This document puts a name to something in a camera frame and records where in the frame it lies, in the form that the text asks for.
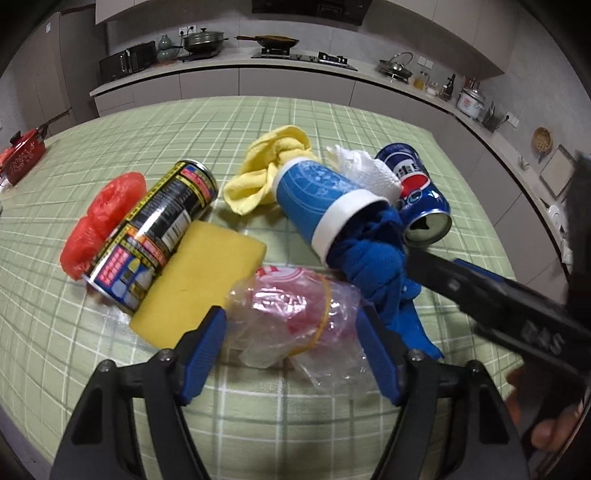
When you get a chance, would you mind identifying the blue pepsi can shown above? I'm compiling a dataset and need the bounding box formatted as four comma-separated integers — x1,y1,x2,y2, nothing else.
377,143,453,248

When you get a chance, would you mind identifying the yellow sponge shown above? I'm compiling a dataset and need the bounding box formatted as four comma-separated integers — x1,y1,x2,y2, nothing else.
130,221,266,349

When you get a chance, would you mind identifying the clear plastic bag red print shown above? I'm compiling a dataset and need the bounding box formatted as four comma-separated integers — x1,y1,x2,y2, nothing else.
226,266,377,398

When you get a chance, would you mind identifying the blue microfiber cloth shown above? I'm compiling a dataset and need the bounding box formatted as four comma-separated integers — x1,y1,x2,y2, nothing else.
325,203,443,360

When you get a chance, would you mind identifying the black yellow tin can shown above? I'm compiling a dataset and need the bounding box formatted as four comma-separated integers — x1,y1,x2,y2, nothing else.
82,159,218,314

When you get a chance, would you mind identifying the white tissue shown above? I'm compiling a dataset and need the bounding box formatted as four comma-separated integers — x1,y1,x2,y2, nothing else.
325,145,403,205

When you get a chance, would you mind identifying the yellow cloth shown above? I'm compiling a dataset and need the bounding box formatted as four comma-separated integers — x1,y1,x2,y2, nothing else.
222,125,320,216

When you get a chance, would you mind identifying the blue white paper cup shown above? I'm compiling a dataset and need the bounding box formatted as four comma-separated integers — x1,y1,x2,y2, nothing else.
273,157,390,261

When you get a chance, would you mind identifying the right hand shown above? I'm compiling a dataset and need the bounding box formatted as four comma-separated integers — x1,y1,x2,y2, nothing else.
505,366,584,452

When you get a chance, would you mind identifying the white cutting board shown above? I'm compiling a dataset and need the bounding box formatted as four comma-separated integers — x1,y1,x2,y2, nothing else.
540,145,575,198

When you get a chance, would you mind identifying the round woven basket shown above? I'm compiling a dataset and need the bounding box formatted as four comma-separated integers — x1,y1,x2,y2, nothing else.
532,127,553,155

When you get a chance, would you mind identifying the utensil holder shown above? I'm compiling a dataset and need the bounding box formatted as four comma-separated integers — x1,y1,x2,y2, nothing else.
481,102,509,133

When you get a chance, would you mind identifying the white rice cooker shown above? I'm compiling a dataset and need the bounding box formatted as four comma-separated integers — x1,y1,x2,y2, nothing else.
456,87,485,120

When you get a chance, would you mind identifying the oil bottle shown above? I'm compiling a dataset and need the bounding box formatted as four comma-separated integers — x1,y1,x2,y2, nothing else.
413,71,430,91

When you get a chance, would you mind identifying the red pot on table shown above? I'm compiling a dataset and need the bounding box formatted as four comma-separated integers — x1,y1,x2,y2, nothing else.
1,109,70,186

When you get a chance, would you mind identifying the gas stove top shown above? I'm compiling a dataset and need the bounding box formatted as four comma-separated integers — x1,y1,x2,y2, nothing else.
252,48,356,71

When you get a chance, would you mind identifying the black microwave oven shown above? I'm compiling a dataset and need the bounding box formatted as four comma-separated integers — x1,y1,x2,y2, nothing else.
99,41,156,83

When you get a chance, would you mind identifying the green ceramic jar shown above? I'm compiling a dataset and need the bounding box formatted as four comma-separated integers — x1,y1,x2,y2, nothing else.
156,34,177,64

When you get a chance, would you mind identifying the steel pot with lid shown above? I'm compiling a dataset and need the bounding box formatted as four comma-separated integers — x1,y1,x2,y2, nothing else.
182,28,228,57

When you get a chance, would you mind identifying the wok on stove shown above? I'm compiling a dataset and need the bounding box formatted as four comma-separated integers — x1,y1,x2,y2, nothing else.
235,35,300,54

